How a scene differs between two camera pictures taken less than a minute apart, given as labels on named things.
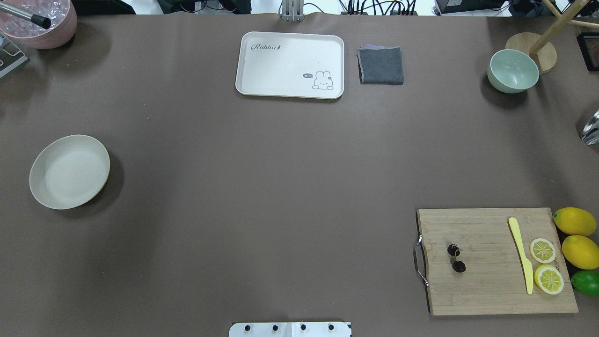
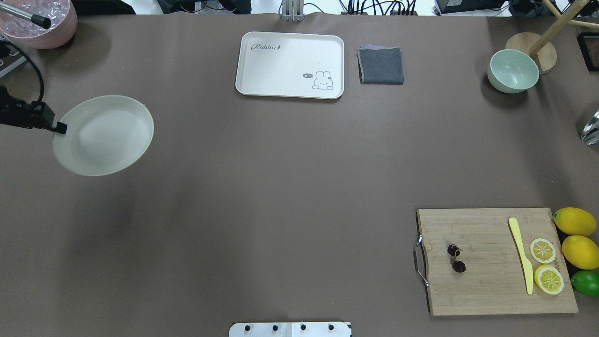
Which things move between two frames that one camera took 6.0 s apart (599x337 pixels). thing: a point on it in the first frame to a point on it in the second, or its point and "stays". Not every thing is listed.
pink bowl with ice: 63,17 stays
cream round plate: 67,172 to 105,135
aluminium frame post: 293,10 stays
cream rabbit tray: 290,64 stays
